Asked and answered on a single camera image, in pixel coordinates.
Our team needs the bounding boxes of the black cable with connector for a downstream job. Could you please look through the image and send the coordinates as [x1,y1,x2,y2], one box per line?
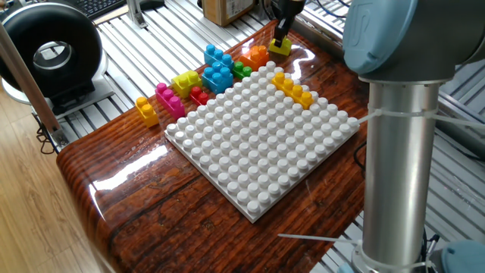
[352,140,368,171]

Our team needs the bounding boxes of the blue three-stud long block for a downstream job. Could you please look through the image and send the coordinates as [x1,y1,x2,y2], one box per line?
[203,44,235,69]

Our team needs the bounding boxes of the red two-stud block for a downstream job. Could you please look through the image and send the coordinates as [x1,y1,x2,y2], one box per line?
[189,86,210,107]

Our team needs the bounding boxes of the glossy wood-grain board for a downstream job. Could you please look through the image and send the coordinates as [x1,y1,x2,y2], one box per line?
[55,19,371,273]

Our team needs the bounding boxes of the black ring-shaped device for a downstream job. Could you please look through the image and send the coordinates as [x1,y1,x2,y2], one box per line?
[0,2,115,115]

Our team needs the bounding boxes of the yellow four-stud long block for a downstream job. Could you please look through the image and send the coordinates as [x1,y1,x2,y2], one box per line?
[271,71,315,110]

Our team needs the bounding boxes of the green two-stud block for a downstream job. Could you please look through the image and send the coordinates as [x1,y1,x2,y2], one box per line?
[232,61,254,81]

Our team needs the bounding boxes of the yellow two-stud block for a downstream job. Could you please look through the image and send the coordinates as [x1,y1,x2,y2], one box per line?
[135,96,161,129]

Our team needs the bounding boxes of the white studded baseplate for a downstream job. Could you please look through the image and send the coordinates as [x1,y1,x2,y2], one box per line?
[164,60,360,224]

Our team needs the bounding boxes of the blue four-stud square block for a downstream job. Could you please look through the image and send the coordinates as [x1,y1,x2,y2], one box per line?
[201,61,234,96]

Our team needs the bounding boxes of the black keyboard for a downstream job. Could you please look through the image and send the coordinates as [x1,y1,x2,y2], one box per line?
[67,0,128,20]

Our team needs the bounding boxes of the lime single-stud small block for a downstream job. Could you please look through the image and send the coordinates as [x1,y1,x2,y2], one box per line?
[268,36,293,57]

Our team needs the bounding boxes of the pink three-stud block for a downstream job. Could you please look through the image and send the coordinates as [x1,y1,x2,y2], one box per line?
[155,82,186,121]

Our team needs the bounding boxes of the black cable bundle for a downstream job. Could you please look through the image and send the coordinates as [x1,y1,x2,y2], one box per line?
[314,0,352,9]

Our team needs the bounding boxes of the slanted aluminium profile post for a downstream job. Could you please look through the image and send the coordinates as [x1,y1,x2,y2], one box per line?
[0,22,70,148]

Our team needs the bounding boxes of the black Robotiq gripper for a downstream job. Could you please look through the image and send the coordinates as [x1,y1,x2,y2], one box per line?
[271,0,306,49]

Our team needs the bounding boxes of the thin black looped cable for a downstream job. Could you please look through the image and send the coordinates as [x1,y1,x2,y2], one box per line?
[35,113,57,155]

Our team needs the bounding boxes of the lime curved two-stud block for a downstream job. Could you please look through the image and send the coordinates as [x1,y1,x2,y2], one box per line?
[171,70,204,99]

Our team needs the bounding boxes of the orange four-stud block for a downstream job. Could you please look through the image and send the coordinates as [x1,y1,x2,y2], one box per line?
[239,45,271,73]

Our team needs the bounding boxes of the upright aluminium bracket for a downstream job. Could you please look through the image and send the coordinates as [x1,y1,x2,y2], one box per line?
[126,0,148,30]

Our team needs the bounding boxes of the labelled cardboard box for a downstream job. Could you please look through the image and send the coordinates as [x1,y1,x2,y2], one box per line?
[202,0,255,27]

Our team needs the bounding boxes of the white zip tie on tube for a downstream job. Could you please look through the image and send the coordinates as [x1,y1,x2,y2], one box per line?
[355,107,485,132]

